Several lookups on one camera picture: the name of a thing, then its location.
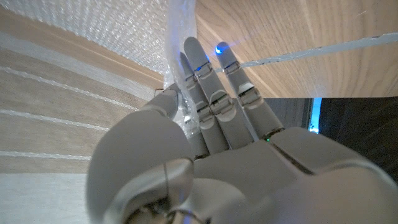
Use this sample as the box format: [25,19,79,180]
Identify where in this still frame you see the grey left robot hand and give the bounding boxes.
[85,36,398,224]

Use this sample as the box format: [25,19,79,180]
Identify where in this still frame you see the clear bubble wrap sheet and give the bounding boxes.
[0,0,200,138]

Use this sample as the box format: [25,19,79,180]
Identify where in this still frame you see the beige striped backdrop cloth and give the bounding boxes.
[0,29,164,224]

